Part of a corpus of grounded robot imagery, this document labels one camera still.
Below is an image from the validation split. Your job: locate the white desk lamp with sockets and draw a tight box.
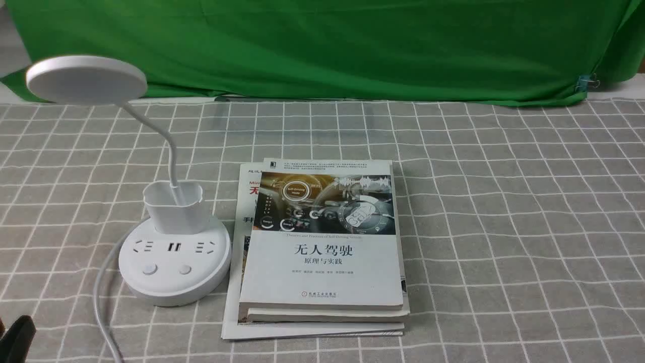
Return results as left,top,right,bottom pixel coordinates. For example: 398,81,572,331
26,55,232,307

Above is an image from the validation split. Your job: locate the green backdrop cloth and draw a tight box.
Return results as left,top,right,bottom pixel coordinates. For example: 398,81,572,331
6,1,643,106

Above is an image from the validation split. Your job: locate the white lamp power cable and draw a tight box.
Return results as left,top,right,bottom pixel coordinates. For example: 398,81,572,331
92,235,133,363

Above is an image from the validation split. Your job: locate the white magazine under book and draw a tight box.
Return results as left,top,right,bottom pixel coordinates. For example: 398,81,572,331
221,162,405,340

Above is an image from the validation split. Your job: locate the blue binder clip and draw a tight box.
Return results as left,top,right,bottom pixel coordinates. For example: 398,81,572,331
574,73,600,93

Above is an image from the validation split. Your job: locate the white self-driving textbook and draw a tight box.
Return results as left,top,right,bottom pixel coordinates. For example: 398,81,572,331
239,158,410,323

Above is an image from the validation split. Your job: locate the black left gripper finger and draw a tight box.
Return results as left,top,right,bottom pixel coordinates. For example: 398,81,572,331
1,316,37,362

